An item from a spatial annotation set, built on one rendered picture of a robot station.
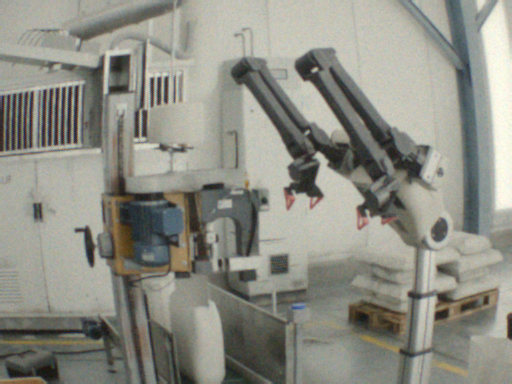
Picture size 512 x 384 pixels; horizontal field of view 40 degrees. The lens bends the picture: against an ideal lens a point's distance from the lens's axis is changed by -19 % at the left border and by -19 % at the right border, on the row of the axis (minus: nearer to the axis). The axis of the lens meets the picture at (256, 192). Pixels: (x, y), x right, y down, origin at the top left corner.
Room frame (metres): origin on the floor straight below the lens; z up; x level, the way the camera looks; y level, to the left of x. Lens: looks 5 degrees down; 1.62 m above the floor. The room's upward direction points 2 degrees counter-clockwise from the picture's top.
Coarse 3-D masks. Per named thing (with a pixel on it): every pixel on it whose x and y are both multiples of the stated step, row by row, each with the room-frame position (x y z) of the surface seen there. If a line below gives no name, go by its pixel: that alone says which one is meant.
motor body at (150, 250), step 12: (132, 204) 3.02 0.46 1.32; (144, 204) 2.99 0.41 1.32; (156, 204) 3.00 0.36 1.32; (132, 216) 3.03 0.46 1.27; (144, 216) 3.00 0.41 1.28; (132, 228) 3.03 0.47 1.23; (144, 228) 3.00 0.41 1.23; (144, 240) 2.99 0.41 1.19; (156, 240) 3.00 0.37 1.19; (144, 252) 2.99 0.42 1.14; (156, 252) 2.99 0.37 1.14; (144, 264) 3.00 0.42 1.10; (156, 264) 2.99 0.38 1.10; (168, 264) 3.04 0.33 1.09
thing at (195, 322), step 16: (176, 288) 3.90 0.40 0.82; (192, 288) 3.66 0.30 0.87; (176, 304) 3.66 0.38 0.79; (192, 304) 3.56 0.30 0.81; (208, 304) 3.47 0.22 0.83; (176, 320) 3.65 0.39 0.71; (192, 320) 3.52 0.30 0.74; (208, 320) 3.52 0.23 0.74; (176, 336) 3.70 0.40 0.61; (192, 336) 3.52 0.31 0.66; (208, 336) 3.51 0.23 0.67; (192, 352) 3.52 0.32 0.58; (208, 352) 3.50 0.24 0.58; (192, 368) 3.52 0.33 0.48; (208, 368) 3.50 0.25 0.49; (224, 368) 3.58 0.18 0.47
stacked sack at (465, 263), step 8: (464, 256) 5.98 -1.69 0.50; (472, 256) 5.97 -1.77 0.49; (480, 256) 5.96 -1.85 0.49; (488, 256) 5.99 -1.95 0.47; (496, 256) 6.03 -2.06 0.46; (440, 264) 6.07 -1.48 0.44; (448, 264) 5.98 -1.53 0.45; (456, 264) 5.87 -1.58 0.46; (464, 264) 5.84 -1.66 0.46; (472, 264) 5.88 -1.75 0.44; (480, 264) 5.93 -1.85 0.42; (488, 264) 5.99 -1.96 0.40; (448, 272) 5.96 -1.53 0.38; (456, 272) 5.85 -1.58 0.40
